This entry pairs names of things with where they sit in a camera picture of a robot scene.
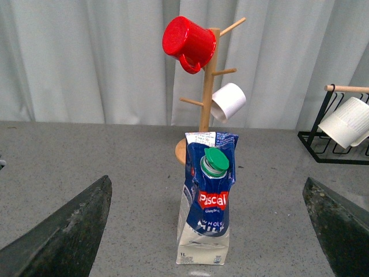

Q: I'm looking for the white ribbed mug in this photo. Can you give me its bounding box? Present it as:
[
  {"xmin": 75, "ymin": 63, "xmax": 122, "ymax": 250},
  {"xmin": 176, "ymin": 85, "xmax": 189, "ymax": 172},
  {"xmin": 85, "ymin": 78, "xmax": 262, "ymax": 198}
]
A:
[{"xmin": 318, "ymin": 97, "xmax": 368, "ymax": 148}]

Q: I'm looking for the red mug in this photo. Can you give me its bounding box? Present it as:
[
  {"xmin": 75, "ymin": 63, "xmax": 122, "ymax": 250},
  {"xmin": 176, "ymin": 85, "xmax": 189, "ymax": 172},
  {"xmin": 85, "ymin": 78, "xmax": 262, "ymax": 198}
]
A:
[{"xmin": 162, "ymin": 16, "xmax": 216, "ymax": 74}]

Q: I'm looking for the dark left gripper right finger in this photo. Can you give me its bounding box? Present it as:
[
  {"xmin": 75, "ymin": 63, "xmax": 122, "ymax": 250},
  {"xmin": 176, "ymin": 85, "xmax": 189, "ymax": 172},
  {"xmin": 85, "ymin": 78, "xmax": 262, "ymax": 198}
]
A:
[{"xmin": 302, "ymin": 177, "xmax": 368, "ymax": 276}]

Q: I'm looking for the wooden mug tree stand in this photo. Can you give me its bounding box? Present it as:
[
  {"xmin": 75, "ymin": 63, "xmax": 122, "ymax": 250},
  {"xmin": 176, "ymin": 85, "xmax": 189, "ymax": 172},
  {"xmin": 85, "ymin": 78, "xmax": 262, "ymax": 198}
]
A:
[{"xmin": 175, "ymin": 17, "xmax": 247, "ymax": 166}]

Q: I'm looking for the blue white milk carton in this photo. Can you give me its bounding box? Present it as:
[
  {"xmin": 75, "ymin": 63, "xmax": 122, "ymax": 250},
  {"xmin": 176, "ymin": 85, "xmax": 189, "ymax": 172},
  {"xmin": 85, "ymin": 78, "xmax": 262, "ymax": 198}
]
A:
[{"xmin": 176, "ymin": 132, "xmax": 239, "ymax": 265}]

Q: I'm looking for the grey-white curtain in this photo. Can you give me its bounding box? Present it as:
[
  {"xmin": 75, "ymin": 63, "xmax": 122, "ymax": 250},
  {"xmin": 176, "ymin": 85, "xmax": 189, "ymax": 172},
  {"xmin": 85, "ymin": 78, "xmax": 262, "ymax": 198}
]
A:
[{"xmin": 1, "ymin": 1, "xmax": 368, "ymax": 129}]

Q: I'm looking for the white smooth mug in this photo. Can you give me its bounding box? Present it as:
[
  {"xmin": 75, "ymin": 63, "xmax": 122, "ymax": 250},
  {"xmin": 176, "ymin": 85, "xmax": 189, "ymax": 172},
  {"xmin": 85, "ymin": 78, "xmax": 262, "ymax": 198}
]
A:
[{"xmin": 210, "ymin": 83, "xmax": 246, "ymax": 123}]

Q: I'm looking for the black wire mug rack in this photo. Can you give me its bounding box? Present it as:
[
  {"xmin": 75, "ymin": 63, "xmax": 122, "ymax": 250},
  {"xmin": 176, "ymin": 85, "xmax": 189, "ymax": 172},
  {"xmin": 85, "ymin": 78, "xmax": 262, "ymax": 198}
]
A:
[{"xmin": 298, "ymin": 84, "xmax": 368, "ymax": 165}]

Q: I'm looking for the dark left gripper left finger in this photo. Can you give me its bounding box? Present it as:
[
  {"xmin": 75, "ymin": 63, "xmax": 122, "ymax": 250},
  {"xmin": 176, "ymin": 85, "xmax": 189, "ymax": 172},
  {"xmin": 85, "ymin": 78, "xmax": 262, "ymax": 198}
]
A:
[{"xmin": 1, "ymin": 175, "xmax": 112, "ymax": 276}]

